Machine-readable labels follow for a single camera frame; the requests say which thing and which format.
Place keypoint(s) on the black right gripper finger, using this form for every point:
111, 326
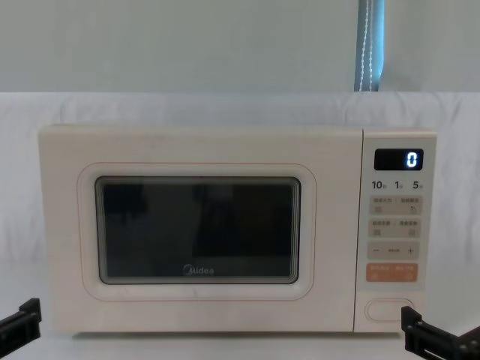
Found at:
431, 335

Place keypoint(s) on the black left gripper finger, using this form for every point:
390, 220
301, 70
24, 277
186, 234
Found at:
22, 322

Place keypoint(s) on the cream microwave oven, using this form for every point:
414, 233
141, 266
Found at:
210, 150

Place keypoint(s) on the white curtain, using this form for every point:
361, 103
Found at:
180, 45

